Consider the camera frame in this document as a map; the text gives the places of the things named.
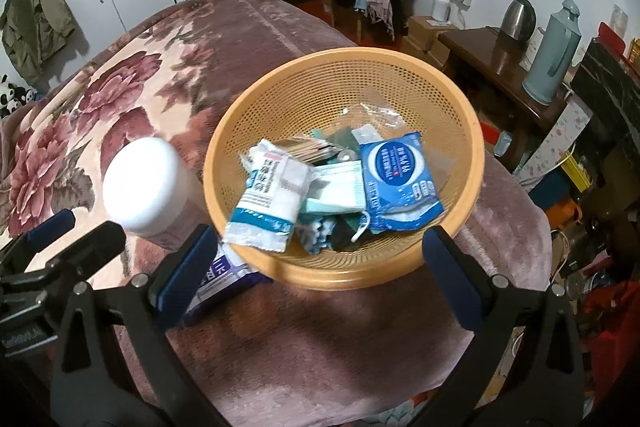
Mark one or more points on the black cabinet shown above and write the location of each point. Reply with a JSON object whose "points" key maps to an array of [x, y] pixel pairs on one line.
{"points": [[610, 92]]}

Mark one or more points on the white and teal mask pack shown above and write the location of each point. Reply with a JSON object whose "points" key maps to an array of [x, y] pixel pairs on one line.
{"points": [[335, 187]]}

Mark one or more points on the orange plastic mesh basket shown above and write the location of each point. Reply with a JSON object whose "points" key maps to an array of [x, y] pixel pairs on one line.
{"points": [[350, 82]]}

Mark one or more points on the red bag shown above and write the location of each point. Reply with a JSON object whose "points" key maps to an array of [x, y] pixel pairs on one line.
{"points": [[612, 312]]}

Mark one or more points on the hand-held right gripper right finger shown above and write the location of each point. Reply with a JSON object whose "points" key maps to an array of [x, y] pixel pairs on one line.
{"points": [[450, 279]]}

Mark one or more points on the pale green thermos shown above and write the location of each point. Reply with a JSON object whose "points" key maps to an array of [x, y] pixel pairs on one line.
{"points": [[552, 57]]}

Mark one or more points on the white cylindrical appliance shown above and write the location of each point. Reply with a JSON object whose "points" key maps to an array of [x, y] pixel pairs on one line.
{"points": [[443, 9]]}

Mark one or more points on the dark wooden table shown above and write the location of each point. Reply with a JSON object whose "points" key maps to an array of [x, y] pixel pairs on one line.
{"points": [[490, 62]]}

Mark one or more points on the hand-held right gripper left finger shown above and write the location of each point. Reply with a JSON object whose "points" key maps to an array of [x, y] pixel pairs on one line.
{"points": [[186, 267]]}

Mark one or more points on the floral plush blanket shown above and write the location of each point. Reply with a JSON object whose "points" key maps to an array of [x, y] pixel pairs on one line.
{"points": [[300, 347]]}

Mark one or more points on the green hooded jacket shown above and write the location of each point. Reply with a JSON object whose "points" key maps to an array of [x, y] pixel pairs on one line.
{"points": [[35, 22]]}

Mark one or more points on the floral printed board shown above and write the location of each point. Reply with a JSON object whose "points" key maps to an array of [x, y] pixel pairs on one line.
{"points": [[555, 142]]}

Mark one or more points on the cotton swab pack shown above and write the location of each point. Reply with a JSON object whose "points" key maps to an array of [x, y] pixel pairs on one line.
{"points": [[310, 151]]}

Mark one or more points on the blue wet wipes pack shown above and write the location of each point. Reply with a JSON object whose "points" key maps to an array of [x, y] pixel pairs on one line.
{"points": [[400, 177]]}

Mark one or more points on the blue and white packet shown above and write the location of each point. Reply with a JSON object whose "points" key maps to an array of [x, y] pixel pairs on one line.
{"points": [[226, 274]]}

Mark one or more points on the panda plush toy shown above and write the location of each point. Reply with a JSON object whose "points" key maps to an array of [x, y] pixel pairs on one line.
{"points": [[7, 96], [22, 94]]}

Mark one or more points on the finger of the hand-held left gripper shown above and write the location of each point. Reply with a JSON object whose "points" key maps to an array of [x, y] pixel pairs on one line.
{"points": [[50, 227], [97, 244]]}

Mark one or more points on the white gauze packet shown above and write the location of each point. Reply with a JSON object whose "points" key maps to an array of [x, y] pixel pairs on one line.
{"points": [[270, 202]]}

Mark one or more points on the white canister with printed label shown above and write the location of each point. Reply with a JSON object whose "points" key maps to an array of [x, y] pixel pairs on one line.
{"points": [[145, 182]]}

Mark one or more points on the steel electric kettle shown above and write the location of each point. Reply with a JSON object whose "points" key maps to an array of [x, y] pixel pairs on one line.
{"points": [[517, 22]]}

